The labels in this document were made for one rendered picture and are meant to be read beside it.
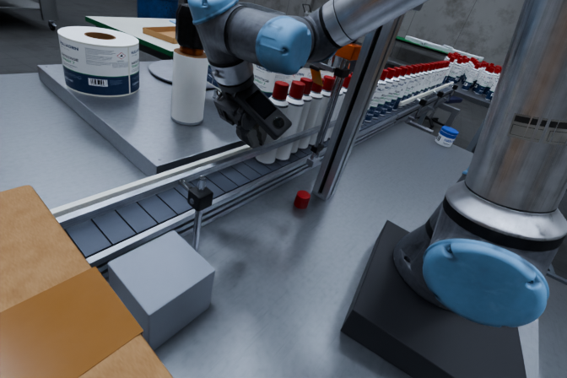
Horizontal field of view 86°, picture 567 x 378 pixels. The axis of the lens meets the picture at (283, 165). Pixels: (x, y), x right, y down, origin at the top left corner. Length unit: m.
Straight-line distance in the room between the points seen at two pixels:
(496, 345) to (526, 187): 0.34
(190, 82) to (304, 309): 0.60
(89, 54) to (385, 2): 0.76
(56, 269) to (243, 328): 0.35
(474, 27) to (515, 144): 8.90
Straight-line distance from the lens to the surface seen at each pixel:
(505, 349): 0.65
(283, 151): 0.78
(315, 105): 0.83
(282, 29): 0.44
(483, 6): 9.25
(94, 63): 1.01
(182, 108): 0.88
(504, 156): 0.36
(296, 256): 0.62
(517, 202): 0.38
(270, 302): 0.55
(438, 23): 9.25
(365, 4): 0.51
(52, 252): 0.22
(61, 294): 0.20
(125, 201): 0.50
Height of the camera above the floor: 1.28
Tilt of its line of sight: 31 degrees down
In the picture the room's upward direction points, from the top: 15 degrees clockwise
